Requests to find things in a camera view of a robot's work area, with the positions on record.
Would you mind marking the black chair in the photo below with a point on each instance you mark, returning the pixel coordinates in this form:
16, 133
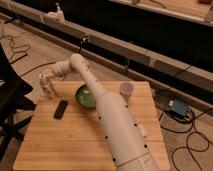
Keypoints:
12, 97

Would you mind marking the white sponge block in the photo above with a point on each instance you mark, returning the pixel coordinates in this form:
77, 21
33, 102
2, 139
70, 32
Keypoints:
143, 130

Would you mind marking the blue power box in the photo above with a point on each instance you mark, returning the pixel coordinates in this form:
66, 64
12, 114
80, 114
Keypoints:
178, 108

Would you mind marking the wooden cutting board table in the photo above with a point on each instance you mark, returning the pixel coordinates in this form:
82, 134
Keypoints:
75, 142

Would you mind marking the white plastic bottle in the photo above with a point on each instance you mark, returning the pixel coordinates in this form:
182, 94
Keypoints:
47, 86

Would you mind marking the green bowl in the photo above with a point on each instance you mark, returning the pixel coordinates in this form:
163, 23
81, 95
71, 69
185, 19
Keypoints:
84, 97

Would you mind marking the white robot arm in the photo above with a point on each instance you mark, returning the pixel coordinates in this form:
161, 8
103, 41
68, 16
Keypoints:
122, 133

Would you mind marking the translucent plastic cup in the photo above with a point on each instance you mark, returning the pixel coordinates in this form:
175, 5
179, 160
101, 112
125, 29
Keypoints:
126, 89

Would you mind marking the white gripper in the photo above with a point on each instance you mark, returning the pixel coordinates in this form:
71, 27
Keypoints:
59, 69

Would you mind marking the white object on ledge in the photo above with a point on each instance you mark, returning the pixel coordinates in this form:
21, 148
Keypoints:
58, 15

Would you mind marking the black rectangular remote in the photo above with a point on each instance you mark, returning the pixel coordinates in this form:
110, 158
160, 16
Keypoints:
58, 114

